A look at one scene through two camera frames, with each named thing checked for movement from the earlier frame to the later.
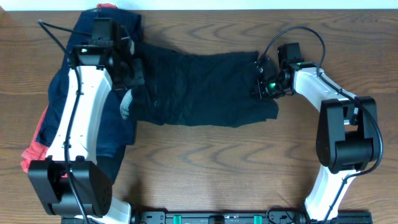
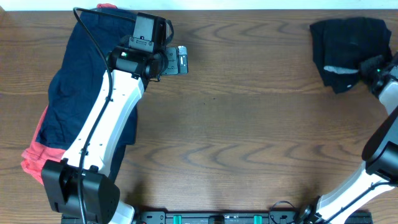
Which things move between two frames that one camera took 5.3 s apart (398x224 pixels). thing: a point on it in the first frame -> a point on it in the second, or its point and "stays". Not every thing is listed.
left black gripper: [139, 78] -> [172, 55]
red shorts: [38, 150] stays
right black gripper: [260, 86] -> [365, 65]
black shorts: [209, 89] -> [339, 46]
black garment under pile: [108, 159] stays
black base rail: [336, 217] stays
